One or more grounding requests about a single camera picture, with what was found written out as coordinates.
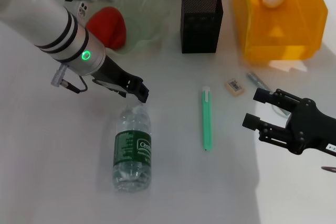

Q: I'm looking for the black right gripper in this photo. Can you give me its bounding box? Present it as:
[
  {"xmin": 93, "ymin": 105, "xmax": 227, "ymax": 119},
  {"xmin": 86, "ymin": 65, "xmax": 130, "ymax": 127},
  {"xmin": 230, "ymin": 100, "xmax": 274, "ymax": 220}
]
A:
[{"xmin": 241, "ymin": 87, "xmax": 336, "ymax": 156}]

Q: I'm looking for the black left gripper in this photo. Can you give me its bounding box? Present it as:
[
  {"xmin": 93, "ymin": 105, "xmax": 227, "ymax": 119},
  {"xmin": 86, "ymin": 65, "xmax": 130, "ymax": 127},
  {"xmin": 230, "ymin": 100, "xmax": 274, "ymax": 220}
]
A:
[{"xmin": 92, "ymin": 55, "xmax": 150, "ymax": 103}]

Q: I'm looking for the green retractable pen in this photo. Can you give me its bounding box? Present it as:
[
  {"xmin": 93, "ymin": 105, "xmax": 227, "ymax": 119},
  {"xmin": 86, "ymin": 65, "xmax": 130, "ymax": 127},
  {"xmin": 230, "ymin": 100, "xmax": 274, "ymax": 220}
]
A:
[{"xmin": 202, "ymin": 86, "xmax": 213, "ymax": 152}]

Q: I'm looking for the clear bottle with green label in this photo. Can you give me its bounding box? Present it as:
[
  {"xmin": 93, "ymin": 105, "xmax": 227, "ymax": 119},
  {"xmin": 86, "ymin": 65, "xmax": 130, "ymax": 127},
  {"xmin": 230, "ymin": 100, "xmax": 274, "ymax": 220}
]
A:
[{"xmin": 112, "ymin": 103, "xmax": 153, "ymax": 193}]

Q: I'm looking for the silver marker pen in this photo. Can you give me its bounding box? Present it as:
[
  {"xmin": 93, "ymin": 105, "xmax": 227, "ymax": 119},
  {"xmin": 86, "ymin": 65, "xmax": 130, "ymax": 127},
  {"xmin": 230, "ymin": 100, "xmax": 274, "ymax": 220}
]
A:
[{"xmin": 246, "ymin": 71, "xmax": 291, "ymax": 116}]

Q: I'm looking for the beige eraser with barcode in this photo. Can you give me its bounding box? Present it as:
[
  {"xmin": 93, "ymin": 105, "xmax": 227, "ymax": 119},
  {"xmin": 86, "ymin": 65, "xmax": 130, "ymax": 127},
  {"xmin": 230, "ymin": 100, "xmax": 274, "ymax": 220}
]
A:
[{"xmin": 225, "ymin": 78, "xmax": 245, "ymax": 95}]

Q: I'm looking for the red-orange fruit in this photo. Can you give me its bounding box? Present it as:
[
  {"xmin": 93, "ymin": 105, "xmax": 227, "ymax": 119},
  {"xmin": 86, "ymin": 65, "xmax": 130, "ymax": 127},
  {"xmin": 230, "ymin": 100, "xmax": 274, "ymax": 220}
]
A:
[{"xmin": 86, "ymin": 6, "xmax": 128, "ymax": 49}]

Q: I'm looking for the pale green ruffled fruit bowl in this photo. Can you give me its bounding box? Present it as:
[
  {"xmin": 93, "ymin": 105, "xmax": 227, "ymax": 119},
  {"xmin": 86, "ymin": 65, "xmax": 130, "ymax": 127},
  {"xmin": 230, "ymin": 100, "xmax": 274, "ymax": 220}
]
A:
[{"xmin": 89, "ymin": 0, "xmax": 170, "ymax": 55}]

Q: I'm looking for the black mesh pen holder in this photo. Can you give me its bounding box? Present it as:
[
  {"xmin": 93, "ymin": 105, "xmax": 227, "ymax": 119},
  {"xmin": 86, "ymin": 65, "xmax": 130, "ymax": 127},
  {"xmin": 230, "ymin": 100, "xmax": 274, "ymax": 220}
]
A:
[{"xmin": 180, "ymin": 0, "xmax": 224, "ymax": 54}]

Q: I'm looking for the yellow plastic storage bin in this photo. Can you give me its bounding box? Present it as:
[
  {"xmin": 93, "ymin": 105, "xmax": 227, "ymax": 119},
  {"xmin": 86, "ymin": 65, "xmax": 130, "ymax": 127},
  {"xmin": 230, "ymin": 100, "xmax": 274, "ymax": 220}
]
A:
[{"xmin": 233, "ymin": 0, "xmax": 329, "ymax": 63}]

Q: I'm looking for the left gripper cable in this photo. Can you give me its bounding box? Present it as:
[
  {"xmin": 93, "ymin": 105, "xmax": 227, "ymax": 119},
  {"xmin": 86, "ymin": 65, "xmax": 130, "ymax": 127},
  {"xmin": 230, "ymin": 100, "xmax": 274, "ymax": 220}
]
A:
[{"xmin": 51, "ymin": 62, "xmax": 89, "ymax": 94}]

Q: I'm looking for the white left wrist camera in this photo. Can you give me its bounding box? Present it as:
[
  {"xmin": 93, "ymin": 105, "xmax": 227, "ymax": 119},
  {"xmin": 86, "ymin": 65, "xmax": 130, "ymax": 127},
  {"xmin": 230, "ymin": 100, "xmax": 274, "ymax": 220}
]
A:
[{"xmin": 77, "ymin": 1, "xmax": 89, "ymax": 22}]

